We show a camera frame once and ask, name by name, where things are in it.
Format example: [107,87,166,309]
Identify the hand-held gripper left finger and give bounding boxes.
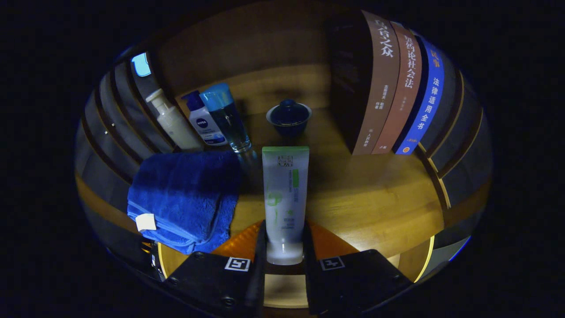
[166,220,267,318]

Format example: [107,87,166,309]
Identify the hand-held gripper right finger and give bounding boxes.
[302,220,413,316]

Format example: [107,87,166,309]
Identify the white green tube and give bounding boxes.
[262,146,310,266]

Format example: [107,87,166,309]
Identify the wooden countertop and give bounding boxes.
[77,64,446,261]

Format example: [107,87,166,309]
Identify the wooden cabinet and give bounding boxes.
[74,0,493,283]

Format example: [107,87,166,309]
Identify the blue folded towel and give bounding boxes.
[127,150,242,255]

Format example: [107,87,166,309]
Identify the white bottle blue cap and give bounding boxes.
[182,90,229,147]

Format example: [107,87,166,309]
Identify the white pump bottle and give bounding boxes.
[145,88,204,151]

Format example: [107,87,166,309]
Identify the teal clear bottle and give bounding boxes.
[199,83,253,154]

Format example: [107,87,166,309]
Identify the blue lidded teacup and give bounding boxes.
[266,98,313,137]

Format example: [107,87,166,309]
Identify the blue book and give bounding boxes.
[394,33,445,156]

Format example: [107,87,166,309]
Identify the dark brown book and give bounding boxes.
[329,10,401,156]

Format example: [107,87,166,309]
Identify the reddish brown book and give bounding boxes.
[371,21,423,155]

